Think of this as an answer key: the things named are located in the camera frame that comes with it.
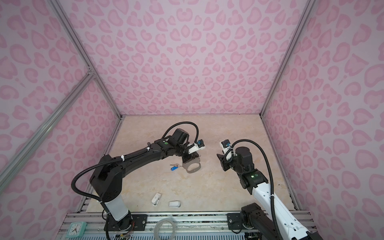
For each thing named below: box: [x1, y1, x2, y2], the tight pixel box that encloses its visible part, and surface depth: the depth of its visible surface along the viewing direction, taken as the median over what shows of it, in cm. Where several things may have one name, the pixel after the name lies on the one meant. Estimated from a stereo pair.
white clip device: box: [151, 192, 162, 207], surface depth 80 cm
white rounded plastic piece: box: [168, 201, 181, 208], surface depth 79 cm
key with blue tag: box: [170, 163, 180, 171], surface depth 95 cm
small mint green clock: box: [66, 221, 87, 238], surface depth 72 cm
